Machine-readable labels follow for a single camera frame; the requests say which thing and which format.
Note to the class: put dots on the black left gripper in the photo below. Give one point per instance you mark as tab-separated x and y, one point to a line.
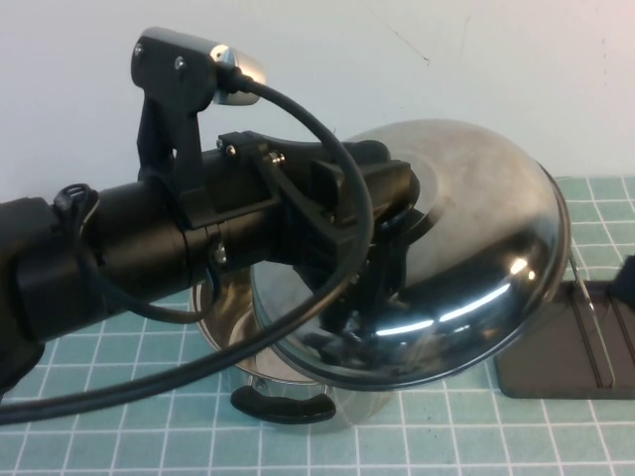
248	198

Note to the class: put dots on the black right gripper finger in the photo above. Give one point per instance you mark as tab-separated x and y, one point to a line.
626	277

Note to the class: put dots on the stainless steel lid black knob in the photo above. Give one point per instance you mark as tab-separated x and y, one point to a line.
496	223

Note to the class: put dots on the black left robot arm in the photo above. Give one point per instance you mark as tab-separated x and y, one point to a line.
49	273

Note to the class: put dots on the dark grey lid rack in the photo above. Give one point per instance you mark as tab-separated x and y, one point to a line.
555	347

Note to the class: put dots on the teal grid tablecloth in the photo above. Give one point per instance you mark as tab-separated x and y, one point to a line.
496	436

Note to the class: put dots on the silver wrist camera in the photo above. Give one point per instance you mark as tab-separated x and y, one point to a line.
248	69

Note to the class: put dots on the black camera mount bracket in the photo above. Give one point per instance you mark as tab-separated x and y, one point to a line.
164	99

